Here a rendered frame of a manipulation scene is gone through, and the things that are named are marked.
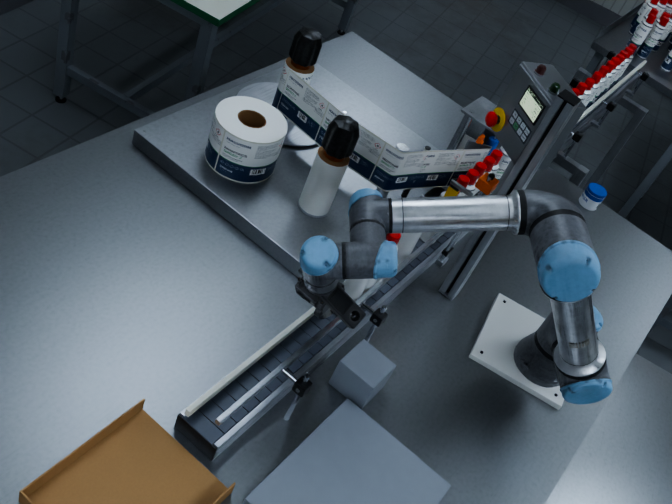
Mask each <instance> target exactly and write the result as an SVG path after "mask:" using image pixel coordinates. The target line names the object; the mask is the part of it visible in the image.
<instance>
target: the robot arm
mask: <svg viewBox="0 0 672 504"><path fill-rule="evenodd" d="M348 216H349V228H350V242H333V241H332V240H331V239H330V238H328V237H325V236H320V235H318V236H313V237H311V238H309V239H308V240H306V241H305V242H304V244H303V245H302V247H301V251H300V266H301V268H300V269H299V270H298V273H299V274H301V275H302V277H301V278H300V277H299V278H298V282H297V283H296V285H295V290H296V293H297V294H298V295H299V296H300V297H302V298H303V299H305V300H306V301H307V302H308V303H310V304H312V305H313V306H314V307H315V308H316V309H315V311H314V315H315V316H316V317H317V318H319V319H324V318H327V317H329V316H331V315H332V314H333V313H335V314H336V315H337V316H338V317H339V318H340V319H341V320H342V321H343V322H344V323H345V324H346V325H347V326H348V328H351V329H354V328H355V327H356V326H357V325H358V324H359V323H360V322H361V321H362V319H363V318H364V317H365V316H366V313H365V312H364V311H363V310H362V309H361V308H360V307H359V306H358V305H357V304H356V302H355V301H354V300H353V299H352V298H351V297H350V296H349V295H348V294H347V293H346V292H345V288H344V286H345V285H343V284H342V283H340V282H338V280H343V279H378V278H391V277H394V276H395V275H396V274H397V267H398V259H397V246H396V243H395V242H394V241H388V240H386V234H387V233H423V232H464V231H504V230H509V231H511V232H512V233H513V234H514V235H526V236H529V238H530V242H531V246H532V250H533V254H534V258H535V263H536V268H537V274H538V279H539V283H540V287H541V290H542V292H543V293H544V294H545V295H546V296H547V297H548V298H550V302H551V307H552V311H551V313H550V314H549V315H548V316H547V318H546V319H545V320H544V322H543V323H542V324H541V326H540V327H539V328H538V329H537V331H535V332H534V333H532V334H530V335H528V336H526V337H524V338H523V339H521V340H520V342H519V343H518V344H517V345H516V347H515V349H514V361H515V364H516V366H517V368H518V369H519V371H520V372H521V373H522V374H523V375H524V376H525V377H526V378H527V379H528V380H529V381H531V382H532V383H534V384H536V385H539V386H542V387H546V388H554V387H557V386H560V392H561V393H562V397H563V398H564V400H565V401H567V402H569V403H572V404H591V403H595V402H598V401H601V400H603V399H605V398H606V397H608V396H609V395H610V394H611V392H612V390H613V387H612V380H611V379H610V376H609V372H608V367H607V359H606V352H605V348H604V346H603V345H602V343H601V342H600V341H599V339H598V335H597V333H598V331H600V330H601V329H602V326H603V318H602V315H601V314H600V312H599V311H598V310H597V309H596V308H595V307H594V306H593V300H592V293H593V292H594V290H595V289H596V288H597V286H598V285H599V282H600V278H601V271H600V270H601V269H600V262H599V259H598V257H597V255H596V253H595V250H594V247H593V244H592V241H591V238H590V235H589V232H588V229H587V225H586V221H585V218H584V216H583V214H582V212H581V211H580V209H579V208H578V207H577V206H576V205H575V204H574V203H572V202H571V201H569V200H568V199H566V198H564V197H562V196H559V195H556V194H553V193H550V192H545V191H539V190H523V189H522V190H513V191H512V192H511V193H510V194H509V195H483V196H447V197H411V198H383V197H382V195H381V193H380V192H379V191H377V190H374V189H372V188H363V189H359V190H357V191H356V192H355V193H353V195H352V196H351V198H350V201H349V211H348Z"/></svg>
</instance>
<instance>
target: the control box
mask: <svg viewBox="0 0 672 504"><path fill-rule="evenodd" d="M540 64H542V63H534V62H525V61H523V62H522V63H521V64H520V65H519V67H518V68H517V70H516V72H515V74H514V76H513V77H512V79H511V81H510V83H509V85H508V86H507V88H506V90H505V92H504V94H503V96H502V97H501V99H500V101H499V103H498V105H497V106H496V108H495V109H494V112H495V113H496V114H497V115H499V116H500V122H499V124H496V125H495V126H494V127H490V128H491V130H492V131H493V133H494V134H495V136H496V137H497V139H498V140H499V142H500V144H501V145H502V147H503V148H504V150H505V151H506V153H507V154H508V156H509V157H510V159H511V161H512V162H513V164H514V165H515V164H516V162H517V161H518V159H519V157H520V156H521V154H522V153H523V151H524V149H525V148H526V146H527V144H528V143H529V141H530V139H531V138H532V136H533V134H534V133H535V131H536V130H537V128H538V126H539V125H540V123H541V121H542V120H543V118H544V116H545V115H546V113H547V111H548V110H549V108H550V106H551V105H552V103H553V102H554V100H555V98H556V97H557V95H552V94H550V93H549V92H548V88H549V87H550V86H551V84H552V83H554V82H556V83H559V84H560V87H561V88H560V90H559V93H560V92H562V91H563V90H564V89H566V90H568V91H569V92H571V93H572V94H574V95H575V96H577V95H576V94H575V93H574V91H573V90H572V89H571V87H570V86H569V85H568V84H567V82H566V81H565V80H564V78H563V77H562V76H561V75H560V73H559V72H558V71H557V70H556V68H555V67H554V66H553V65H551V64H543V65H545V66H546V72H545V75H544V77H539V76H537V75H536V74H535V73H534V70H535V69H536V68H537V66H538V65H540ZM528 85H531V87H532V88H533V89H534V91H535V92H536V93H537V95H538V96H539V97H540V99H541V100H542V102H543V103H544V104H545V106H546V107H545V109H544V111H543V112H542V114H541V116H540V117H539V119H538V121H537V122H536V124H535V126H533V124H532V123H531V122H530V120H529V119H528V117H527V116H526V114H525V113H524V112H523V110H522V109H521V107H520V106H519V104H518V103H519V101H520V99H521V98H522V96H523V94H524V92H525V91H526V89H527V87H528ZM559 93H558V94H559ZM577 97H578V96H577ZM515 108H516V110H517V111H518V112H519V114H520V115H521V117H522V118H523V120H524V121H525V122H526V124H527V125H528V127H529V128H530V130H531V131H532V132H531V134H530V136H529V137H528V139H527V141H526V142H525V144H523V143H522V142H521V140H520V139H519V137H518V136H517V134H516V133H515V131H514V130H513V128H512V127H511V125H510V124H509V122H508V119H509V118H510V116H511V114H512V112H513V111H514V109H515ZM585 110H586V107H585V105H584V104H583V103H582V101H581V102H580V104H579V105H578V107H577V108H576V110H575V111H574V113H573V115H572V116H571V118H570V119H569V121H568V122H567V124H566V126H565V127H564V129H563V130H562V132H561V133H560V135H559V137H558V138H557V140H556V141H555V143H554V144H553V146H552V148H551V149H550V151H549V152H548V154H547V155H546V157H545V159H544V160H543V162H542V163H541V165H540V166H539V168H538V169H547V168H548V167H549V165H550V164H551V162H552V161H553V159H554V158H555V156H556V154H557V153H558V151H559V150H560V148H561V147H562V145H563V144H564V142H565V141H566V139H567V137H568V136H569V134H570V133H571V131H572V130H573V128H574V127H575V125H576V124H577V122H578V120H579V119H580V117H581V116H582V114H583V113H584V111H585Z"/></svg>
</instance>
